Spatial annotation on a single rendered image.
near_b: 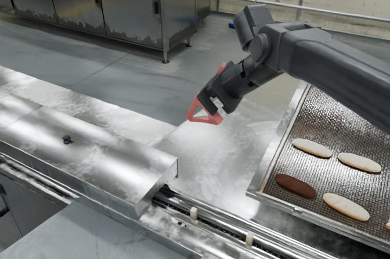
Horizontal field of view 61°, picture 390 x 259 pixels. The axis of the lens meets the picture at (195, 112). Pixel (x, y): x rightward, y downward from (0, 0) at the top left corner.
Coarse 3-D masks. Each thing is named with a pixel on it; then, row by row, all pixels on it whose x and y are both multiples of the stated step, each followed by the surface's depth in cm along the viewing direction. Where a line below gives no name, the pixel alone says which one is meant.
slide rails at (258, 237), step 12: (168, 192) 83; (156, 204) 80; (180, 204) 80; (192, 204) 80; (180, 216) 77; (204, 216) 77; (216, 216) 77; (204, 228) 75; (240, 228) 75; (240, 240) 72; (264, 240) 72; (276, 240) 72; (264, 252) 70; (288, 252) 70; (300, 252) 70
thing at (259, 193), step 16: (304, 96) 101; (320, 112) 96; (336, 112) 95; (352, 112) 95; (288, 128) 92; (304, 128) 92; (320, 128) 91; (368, 128) 90; (272, 160) 84; (288, 160) 84; (336, 176) 80; (352, 176) 80; (368, 176) 79; (256, 192) 77; (288, 192) 78; (320, 192) 77; (352, 192) 76; (368, 192) 76; (384, 192) 75; (288, 208) 75; (320, 208) 74; (336, 224) 70; (368, 224) 70; (384, 224) 70; (384, 240) 67
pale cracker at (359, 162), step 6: (342, 156) 83; (348, 156) 82; (354, 156) 82; (360, 156) 82; (348, 162) 81; (354, 162) 81; (360, 162) 81; (366, 162) 81; (372, 162) 81; (360, 168) 80; (366, 168) 80; (372, 168) 79; (378, 168) 79
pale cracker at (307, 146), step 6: (294, 144) 88; (300, 144) 87; (306, 144) 86; (312, 144) 86; (318, 144) 86; (306, 150) 86; (312, 150) 85; (318, 150) 84; (324, 150) 84; (324, 156) 84
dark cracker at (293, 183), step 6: (282, 174) 80; (276, 180) 80; (282, 180) 79; (288, 180) 79; (294, 180) 79; (300, 180) 79; (288, 186) 78; (294, 186) 78; (300, 186) 77; (306, 186) 77; (294, 192) 77; (300, 192) 76; (306, 192) 76; (312, 192) 76
